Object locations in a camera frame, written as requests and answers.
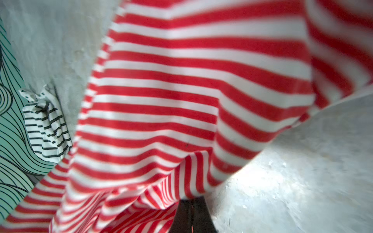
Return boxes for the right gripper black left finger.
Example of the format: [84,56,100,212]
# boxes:
[169,200,193,233]

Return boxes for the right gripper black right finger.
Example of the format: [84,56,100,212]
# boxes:
[192,196,218,233]

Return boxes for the red white striped tank top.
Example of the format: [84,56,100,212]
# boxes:
[1,1,373,233]

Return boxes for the black white striped tank top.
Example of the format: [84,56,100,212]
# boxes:
[18,83,73,164]

